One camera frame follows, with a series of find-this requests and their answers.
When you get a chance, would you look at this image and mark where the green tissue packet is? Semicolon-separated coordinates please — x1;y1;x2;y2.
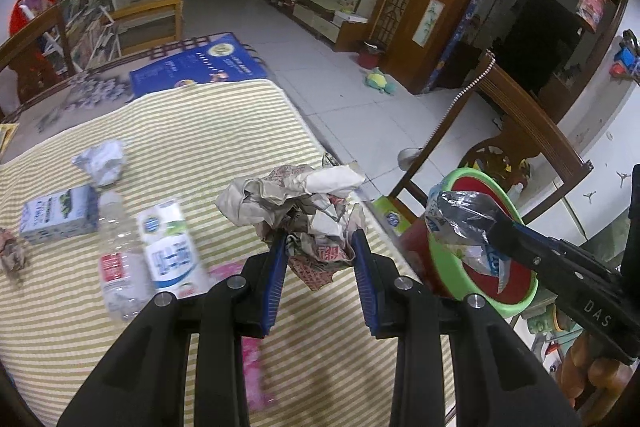
372;197;418;235

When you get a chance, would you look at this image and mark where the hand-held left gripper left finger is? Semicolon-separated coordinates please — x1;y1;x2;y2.
56;232;290;427

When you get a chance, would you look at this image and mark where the yellow book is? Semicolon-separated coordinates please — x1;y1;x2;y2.
0;123;20;152

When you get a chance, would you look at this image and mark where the blue printed poster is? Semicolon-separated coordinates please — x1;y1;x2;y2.
129;34;268;98

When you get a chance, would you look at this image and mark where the person's right hand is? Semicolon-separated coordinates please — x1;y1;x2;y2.
559;332;633;425

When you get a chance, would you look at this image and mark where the wooden lattice partition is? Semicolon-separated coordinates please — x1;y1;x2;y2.
367;0;501;95

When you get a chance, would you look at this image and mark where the red bag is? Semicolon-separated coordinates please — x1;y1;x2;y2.
10;0;58;35

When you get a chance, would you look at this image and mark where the bamboo wall scroll painting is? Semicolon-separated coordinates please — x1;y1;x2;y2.
412;0;445;46

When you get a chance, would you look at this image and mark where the pale pink packet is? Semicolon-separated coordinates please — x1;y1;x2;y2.
207;259;278;410

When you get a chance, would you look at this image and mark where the grey floral table cover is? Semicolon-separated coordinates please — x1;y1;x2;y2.
0;32;251;165

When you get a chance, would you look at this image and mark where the silver plastic wrapper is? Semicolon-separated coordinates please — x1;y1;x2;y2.
424;179;516;295

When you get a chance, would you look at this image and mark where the blue and red toy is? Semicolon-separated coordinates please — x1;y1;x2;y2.
607;29;640;82

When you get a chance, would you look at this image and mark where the white magazine rack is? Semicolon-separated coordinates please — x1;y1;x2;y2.
47;0;123;72

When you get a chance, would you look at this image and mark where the blue and white carton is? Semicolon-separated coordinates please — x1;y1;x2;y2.
19;184;100;244

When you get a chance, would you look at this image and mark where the white and green carton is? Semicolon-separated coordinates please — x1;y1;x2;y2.
136;201;211;300

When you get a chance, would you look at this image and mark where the newspaper wad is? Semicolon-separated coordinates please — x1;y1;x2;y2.
216;163;368;292

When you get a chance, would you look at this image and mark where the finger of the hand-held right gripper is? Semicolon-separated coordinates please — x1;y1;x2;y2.
482;222;581;293
492;207;613;280

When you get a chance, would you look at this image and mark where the green and red basin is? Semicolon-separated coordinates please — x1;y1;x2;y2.
427;167;540;318

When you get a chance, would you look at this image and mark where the green plush turtle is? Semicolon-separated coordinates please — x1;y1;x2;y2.
364;68;396;94

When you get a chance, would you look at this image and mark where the carved wooden chair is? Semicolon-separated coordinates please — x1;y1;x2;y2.
387;49;593;238

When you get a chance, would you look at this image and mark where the small wrapper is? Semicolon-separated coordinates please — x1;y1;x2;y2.
0;227;28;283

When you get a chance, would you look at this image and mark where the television cabinet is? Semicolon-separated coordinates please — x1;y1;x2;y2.
260;0;373;52

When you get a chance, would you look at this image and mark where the clear plastic bottle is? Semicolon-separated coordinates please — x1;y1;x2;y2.
96;191;155;323

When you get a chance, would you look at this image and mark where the red bin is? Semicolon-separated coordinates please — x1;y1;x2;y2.
356;39;387;68

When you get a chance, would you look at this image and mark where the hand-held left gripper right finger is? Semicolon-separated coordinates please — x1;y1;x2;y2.
350;229;583;427

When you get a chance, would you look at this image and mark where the wooden sofa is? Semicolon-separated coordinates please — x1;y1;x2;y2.
97;0;185;55

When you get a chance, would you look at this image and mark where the white paper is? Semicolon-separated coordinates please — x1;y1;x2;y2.
71;139;126;186

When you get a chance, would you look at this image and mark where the colourful hanging decoration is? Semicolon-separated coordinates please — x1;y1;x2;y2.
575;0;610;32

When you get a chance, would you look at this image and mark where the brown wooden chair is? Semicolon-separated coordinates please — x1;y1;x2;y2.
0;0;76;118

